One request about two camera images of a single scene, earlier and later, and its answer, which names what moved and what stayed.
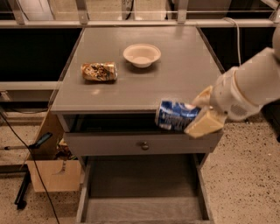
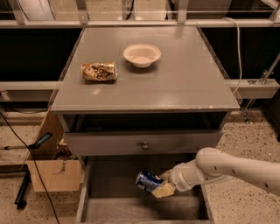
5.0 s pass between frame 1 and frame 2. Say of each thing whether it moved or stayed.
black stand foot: stayed
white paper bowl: stayed
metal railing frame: stayed
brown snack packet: stayed
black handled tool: stayed
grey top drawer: stayed
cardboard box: stayed
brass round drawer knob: stayed
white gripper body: moved
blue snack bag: moved
